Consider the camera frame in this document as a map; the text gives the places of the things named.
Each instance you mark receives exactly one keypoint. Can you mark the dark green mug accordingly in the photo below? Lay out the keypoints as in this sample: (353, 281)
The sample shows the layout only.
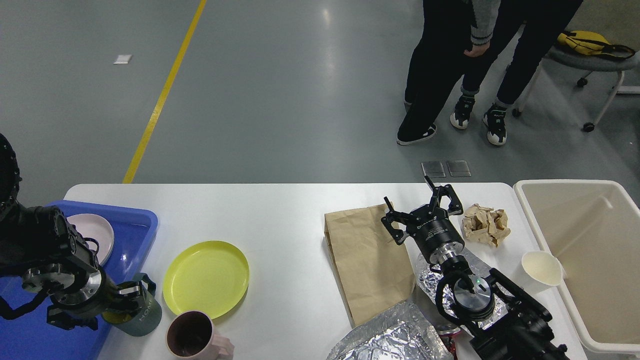
(146, 316)

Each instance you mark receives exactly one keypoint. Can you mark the pink mug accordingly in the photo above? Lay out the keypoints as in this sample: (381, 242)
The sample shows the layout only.
(192, 336)

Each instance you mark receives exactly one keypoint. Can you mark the yellow bag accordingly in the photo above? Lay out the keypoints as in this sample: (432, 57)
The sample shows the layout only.
(590, 43)

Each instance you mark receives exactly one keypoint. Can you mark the crumpled brown paper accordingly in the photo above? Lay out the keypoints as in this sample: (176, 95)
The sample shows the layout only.
(485, 225)

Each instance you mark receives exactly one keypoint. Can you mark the blue plastic tray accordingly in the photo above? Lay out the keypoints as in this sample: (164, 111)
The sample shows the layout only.
(30, 337)

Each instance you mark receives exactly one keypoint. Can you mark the person in dark jeans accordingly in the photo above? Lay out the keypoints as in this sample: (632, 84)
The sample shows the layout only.
(543, 22)

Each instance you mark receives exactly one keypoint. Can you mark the left floor outlet plate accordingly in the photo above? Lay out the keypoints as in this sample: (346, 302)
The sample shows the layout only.
(433, 169)

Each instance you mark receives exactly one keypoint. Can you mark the grey office chair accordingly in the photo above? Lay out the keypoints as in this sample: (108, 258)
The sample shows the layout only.
(595, 63)

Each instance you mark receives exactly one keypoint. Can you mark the floor outlet plate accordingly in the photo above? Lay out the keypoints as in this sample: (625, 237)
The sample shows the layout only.
(433, 169)
(458, 168)

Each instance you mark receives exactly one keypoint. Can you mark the beige plastic bin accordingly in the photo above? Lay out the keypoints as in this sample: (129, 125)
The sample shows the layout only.
(593, 228)

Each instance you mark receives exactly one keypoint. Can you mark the right floor outlet plate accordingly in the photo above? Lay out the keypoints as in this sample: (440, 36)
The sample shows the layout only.
(458, 168)

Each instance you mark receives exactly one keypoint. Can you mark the large crumpled aluminium foil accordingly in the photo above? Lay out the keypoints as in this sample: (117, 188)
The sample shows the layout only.
(401, 332)

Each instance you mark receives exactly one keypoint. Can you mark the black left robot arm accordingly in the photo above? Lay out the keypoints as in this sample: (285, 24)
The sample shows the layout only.
(54, 261)

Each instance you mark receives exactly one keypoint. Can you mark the pink plate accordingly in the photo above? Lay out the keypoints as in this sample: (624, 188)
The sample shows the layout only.
(97, 231)

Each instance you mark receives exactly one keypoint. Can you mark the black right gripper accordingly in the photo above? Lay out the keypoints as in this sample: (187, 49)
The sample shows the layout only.
(434, 231)

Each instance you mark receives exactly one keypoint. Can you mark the brown paper bag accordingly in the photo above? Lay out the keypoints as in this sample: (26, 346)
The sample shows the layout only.
(374, 272)

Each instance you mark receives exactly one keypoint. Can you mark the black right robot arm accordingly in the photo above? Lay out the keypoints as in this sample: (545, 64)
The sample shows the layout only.
(504, 321)

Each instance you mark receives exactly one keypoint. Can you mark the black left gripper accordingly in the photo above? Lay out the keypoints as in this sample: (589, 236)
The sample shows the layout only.
(79, 299)

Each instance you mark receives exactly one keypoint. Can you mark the yellow plate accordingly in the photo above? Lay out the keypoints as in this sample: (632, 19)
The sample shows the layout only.
(211, 277)

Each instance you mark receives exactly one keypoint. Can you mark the white paper cup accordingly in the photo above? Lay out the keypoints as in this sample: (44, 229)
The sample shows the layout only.
(541, 270)

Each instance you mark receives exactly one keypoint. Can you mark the small aluminium foil piece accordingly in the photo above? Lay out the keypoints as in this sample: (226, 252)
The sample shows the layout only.
(428, 281)

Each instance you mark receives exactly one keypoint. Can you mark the person in grey sweater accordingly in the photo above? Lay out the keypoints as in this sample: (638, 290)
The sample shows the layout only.
(455, 32)

